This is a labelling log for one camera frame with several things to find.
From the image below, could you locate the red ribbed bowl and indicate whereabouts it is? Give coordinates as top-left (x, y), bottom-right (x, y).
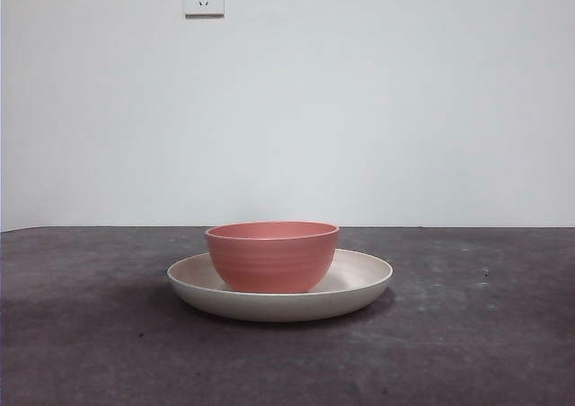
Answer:
top-left (205, 220), bottom-right (341, 293)

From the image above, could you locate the white round plate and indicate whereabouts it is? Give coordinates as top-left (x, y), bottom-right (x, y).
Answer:
top-left (166, 247), bottom-right (395, 323)

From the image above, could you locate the dark grey felt table mat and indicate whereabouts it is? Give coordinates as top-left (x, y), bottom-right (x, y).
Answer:
top-left (0, 225), bottom-right (575, 406)

